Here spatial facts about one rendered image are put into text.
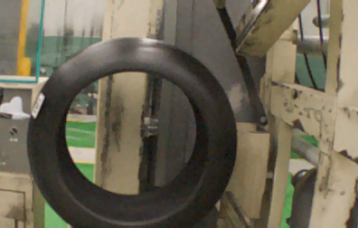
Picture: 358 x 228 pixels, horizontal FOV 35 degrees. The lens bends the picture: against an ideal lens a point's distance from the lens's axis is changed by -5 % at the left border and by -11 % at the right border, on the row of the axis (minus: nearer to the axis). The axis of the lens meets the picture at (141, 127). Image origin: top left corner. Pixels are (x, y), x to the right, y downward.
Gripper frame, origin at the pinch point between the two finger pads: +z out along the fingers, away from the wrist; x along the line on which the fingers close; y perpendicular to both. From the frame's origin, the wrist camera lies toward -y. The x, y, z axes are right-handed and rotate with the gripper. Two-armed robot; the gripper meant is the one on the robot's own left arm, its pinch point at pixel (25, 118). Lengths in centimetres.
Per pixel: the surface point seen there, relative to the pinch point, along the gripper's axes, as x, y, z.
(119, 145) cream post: 27.7, -7.6, 28.4
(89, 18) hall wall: 918, 47, -44
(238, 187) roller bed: 21, -13, 68
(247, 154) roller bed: 21, -2, 69
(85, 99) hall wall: 910, -99, -21
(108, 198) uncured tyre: 15.5, -22.5, 27.7
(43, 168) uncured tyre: -11.8, -10.4, 8.6
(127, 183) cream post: 27.7, -19.6, 33.0
